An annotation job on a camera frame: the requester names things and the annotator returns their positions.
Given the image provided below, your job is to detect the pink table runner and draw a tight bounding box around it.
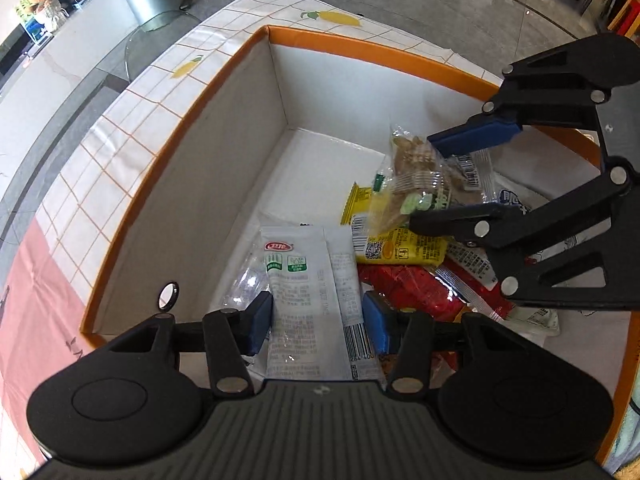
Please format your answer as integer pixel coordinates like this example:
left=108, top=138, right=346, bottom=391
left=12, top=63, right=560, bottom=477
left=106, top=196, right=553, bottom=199
left=1, top=220, right=91, bottom=464

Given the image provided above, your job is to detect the clear mixed nut packet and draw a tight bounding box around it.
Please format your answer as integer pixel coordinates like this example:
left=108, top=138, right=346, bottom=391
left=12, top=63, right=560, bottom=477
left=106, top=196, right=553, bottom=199
left=368, top=126, right=497, bottom=236

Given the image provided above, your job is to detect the red snack packet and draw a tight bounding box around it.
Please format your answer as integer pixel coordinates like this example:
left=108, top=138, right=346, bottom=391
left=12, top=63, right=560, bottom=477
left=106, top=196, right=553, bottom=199
left=358, top=261, right=513, bottom=375

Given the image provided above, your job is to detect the yellow snack bar packet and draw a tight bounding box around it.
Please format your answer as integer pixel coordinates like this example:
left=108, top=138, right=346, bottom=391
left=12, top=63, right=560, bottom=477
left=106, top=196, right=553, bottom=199
left=341, top=183, right=448, bottom=268

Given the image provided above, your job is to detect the orange cardboard box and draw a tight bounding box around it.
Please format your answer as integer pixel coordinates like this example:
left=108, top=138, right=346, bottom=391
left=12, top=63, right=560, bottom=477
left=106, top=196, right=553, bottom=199
left=56, top=26, right=639, bottom=479

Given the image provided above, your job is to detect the striped teal clothing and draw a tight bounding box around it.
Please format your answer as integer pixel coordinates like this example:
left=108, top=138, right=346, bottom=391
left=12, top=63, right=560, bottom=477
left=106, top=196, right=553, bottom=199
left=604, top=393, right=640, bottom=474

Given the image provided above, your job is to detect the checkered lemon tablecloth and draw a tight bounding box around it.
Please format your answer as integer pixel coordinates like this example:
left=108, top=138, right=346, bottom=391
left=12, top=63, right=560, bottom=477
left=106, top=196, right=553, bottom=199
left=26, top=0, right=501, bottom=309

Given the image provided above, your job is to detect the white ball candy packet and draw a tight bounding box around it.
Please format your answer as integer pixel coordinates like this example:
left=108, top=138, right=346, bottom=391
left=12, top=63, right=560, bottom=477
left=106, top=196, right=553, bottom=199
left=222, top=224, right=385, bottom=384

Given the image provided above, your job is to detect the white tv console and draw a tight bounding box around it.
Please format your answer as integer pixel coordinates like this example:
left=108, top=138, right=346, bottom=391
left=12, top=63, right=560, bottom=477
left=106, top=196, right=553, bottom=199
left=0, top=0, right=137, bottom=191

